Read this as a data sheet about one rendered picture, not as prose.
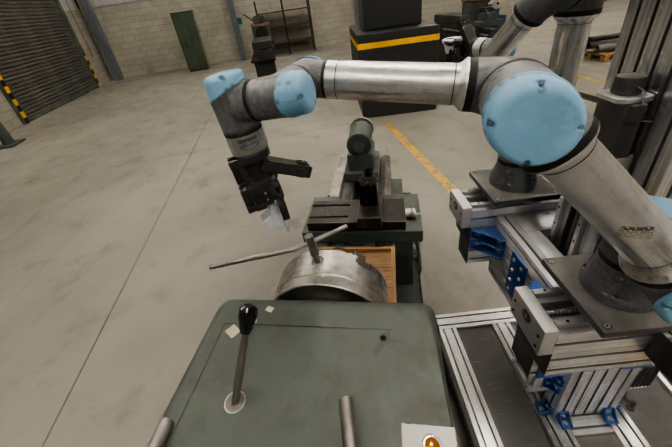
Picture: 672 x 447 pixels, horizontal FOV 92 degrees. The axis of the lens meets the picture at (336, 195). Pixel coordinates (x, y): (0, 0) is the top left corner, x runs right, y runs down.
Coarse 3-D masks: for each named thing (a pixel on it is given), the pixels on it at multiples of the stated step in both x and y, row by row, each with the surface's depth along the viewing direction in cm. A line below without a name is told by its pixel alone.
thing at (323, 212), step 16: (320, 208) 153; (336, 208) 151; (352, 208) 150; (384, 208) 146; (400, 208) 145; (320, 224) 143; (336, 224) 142; (352, 224) 141; (384, 224) 139; (400, 224) 138
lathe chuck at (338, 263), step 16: (304, 256) 88; (320, 256) 85; (336, 256) 85; (352, 256) 86; (288, 272) 87; (304, 272) 82; (320, 272) 80; (336, 272) 80; (352, 272) 82; (368, 272) 85; (368, 288) 81; (384, 288) 88
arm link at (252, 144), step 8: (248, 136) 61; (256, 136) 62; (264, 136) 64; (232, 144) 62; (240, 144) 61; (248, 144) 61; (256, 144) 62; (264, 144) 64; (232, 152) 63; (240, 152) 62; (248, 152) 62; (256, 152) 63
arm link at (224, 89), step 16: (208, 80) 56; (224, 80) 56; (240, 80) 57; (208, 96) 58; (224, 96) 57; (240, 96) 56; (224, 112) 58; (240, 112) 57; (224, 128) 60; (240, 128) 60; (256, 128) 62
